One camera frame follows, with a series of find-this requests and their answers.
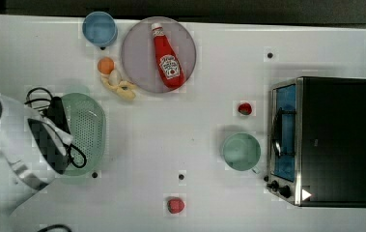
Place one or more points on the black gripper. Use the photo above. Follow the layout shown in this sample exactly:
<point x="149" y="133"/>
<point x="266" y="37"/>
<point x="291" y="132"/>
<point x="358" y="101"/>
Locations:
<point x="52" y="135"/>

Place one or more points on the green plastic strainer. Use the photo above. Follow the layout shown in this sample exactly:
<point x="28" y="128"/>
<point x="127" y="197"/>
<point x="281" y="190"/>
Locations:
<point x="87" y="124"/>

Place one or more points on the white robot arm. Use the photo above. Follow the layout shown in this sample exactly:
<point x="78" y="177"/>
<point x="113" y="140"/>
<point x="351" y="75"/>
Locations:
<point x="33" y="152"/>

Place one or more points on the yellow peeled banana toy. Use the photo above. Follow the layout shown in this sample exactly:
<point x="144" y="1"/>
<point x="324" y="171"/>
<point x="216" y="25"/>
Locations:
<point x="121" y="87"/>

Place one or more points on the orange toy fruit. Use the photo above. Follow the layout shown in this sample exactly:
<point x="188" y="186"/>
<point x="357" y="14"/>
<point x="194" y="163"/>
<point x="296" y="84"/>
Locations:
<point x="106" y="65"/>

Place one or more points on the blue cup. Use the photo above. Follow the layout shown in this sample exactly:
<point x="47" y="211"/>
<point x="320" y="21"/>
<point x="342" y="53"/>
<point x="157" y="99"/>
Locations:
<point x="100" y="29"/>

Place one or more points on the grey round plate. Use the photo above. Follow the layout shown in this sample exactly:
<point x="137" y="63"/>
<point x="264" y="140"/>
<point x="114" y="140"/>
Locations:
<point x="138" y="52"/>

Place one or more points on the red toy strawberry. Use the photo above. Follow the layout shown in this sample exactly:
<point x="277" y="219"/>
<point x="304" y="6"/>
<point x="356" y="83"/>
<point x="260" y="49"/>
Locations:
<point x="175" y="205"/>

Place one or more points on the red ketchup bottle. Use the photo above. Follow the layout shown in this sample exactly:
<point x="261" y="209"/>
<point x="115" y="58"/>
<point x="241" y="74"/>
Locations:
<point x="167" y="62"/>

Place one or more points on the green mug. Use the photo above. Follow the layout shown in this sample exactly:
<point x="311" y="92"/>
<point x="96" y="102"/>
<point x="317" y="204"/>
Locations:
<point x="242" y="151"/>

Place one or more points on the red toy tomato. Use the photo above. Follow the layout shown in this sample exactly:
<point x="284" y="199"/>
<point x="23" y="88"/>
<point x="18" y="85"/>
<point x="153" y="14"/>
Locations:
<point x="245" y="108"/>

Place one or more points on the black toaster oven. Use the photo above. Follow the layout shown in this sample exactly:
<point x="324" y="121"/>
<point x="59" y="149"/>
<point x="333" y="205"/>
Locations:
<point x="317" y="142"/>

